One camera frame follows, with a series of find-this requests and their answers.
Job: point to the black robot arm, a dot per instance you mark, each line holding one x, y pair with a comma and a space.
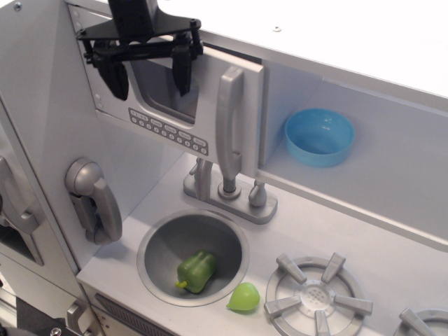
139, 30

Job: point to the grey toy stove burner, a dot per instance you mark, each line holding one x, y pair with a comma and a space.
315, 296

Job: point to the grey toy wall phone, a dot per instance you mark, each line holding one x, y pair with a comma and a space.
94, 202

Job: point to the grey fridge door handle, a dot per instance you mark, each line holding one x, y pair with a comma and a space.
20, 208

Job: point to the white toy microwave door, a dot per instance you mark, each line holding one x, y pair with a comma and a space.
218, 120

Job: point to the blue plastic bowl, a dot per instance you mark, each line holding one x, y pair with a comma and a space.
319, 137

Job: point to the white toy kitchen cabinet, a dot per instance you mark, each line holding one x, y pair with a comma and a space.
380, 64

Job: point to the green toy bell pepper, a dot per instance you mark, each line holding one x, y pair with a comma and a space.
194, 273

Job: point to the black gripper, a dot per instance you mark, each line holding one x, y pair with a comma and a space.
143, 31

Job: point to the grey round toy sink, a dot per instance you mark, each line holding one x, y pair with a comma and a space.
175, 238

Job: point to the grey toy faucet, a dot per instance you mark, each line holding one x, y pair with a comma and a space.
252, 202

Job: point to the light green toy fruit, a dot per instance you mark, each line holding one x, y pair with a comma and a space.
244, 298

